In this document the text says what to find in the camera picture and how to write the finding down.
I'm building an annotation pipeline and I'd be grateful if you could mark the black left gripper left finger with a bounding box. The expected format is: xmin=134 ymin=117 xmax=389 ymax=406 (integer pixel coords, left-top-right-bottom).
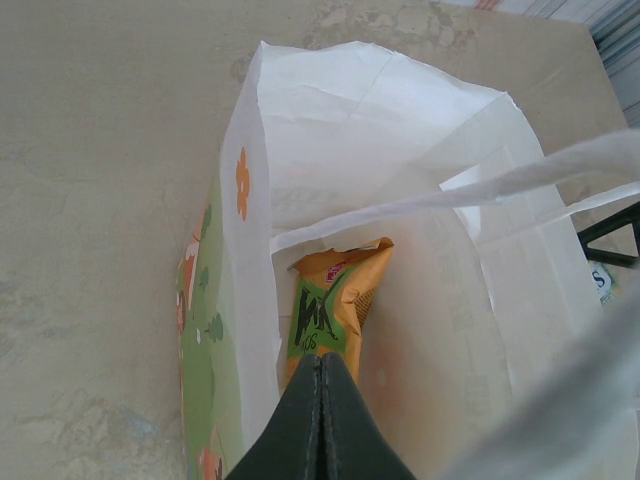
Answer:
xmin=224 ymin=352 xmax=324 ymax=480

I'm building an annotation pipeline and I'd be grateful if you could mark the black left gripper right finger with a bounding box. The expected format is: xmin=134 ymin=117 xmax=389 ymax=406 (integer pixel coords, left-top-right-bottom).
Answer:
xmin=319 ymin=351 xmax=422 ymax=480

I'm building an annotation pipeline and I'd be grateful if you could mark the orange KRAX snack pack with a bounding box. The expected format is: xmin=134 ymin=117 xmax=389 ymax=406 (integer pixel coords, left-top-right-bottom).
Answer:
xmin=282 ymin=237 xmax=396 ymax=396

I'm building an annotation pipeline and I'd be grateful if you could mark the white printed paper bag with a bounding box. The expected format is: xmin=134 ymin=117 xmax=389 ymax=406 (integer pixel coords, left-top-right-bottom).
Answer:
xmin=174 ymin=39 xmax=640 ymax=480

